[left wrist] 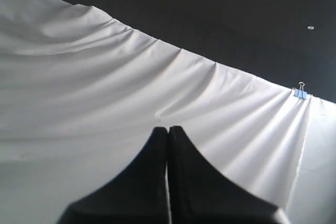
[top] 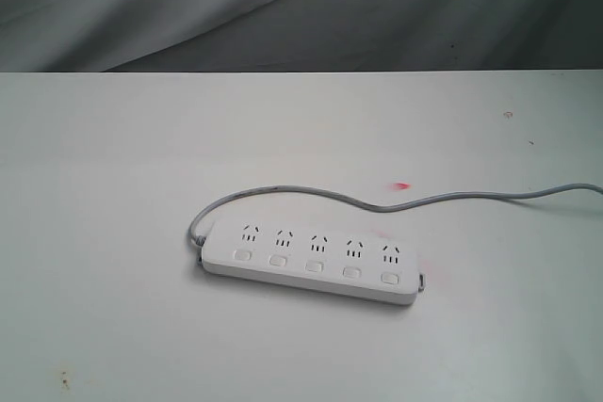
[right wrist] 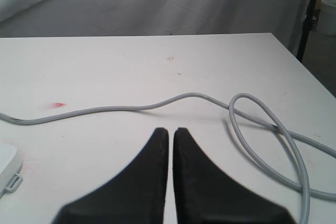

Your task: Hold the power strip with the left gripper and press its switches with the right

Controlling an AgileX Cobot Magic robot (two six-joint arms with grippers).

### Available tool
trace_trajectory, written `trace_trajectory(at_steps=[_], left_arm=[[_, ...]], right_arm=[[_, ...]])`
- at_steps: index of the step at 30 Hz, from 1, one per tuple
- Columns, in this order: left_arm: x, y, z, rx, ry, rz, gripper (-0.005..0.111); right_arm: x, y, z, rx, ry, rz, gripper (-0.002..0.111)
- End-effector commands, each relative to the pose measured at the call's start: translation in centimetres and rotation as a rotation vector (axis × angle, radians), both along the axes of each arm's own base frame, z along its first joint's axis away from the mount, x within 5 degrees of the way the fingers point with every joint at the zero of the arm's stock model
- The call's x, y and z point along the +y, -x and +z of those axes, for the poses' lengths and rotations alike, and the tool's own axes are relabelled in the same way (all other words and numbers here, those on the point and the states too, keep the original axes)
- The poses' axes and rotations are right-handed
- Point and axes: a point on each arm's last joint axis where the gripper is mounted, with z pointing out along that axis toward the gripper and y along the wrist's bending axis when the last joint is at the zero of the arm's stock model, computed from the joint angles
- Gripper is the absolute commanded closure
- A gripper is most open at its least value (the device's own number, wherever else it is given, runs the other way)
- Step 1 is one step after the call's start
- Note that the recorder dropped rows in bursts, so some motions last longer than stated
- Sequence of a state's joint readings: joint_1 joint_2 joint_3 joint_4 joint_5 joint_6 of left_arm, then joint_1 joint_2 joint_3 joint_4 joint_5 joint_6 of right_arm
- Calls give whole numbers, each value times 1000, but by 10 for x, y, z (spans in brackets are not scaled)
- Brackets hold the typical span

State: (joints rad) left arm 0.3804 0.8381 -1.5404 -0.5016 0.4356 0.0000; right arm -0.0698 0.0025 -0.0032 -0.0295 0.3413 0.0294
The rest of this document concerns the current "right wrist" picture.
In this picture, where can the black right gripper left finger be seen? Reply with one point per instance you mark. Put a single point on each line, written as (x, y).
(135, 195)

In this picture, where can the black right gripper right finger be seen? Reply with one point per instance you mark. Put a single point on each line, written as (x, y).
(205, 194)

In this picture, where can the grey backdrop cloth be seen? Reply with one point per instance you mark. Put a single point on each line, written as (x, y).
(65, 18)

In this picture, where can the white bucket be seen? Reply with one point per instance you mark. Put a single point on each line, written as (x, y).
(327, 17)

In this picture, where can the white five-outlet power strip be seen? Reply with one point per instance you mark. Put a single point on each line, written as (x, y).
(11, 165)

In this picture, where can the black tripod stand pole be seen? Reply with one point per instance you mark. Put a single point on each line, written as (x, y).
(306, 28)

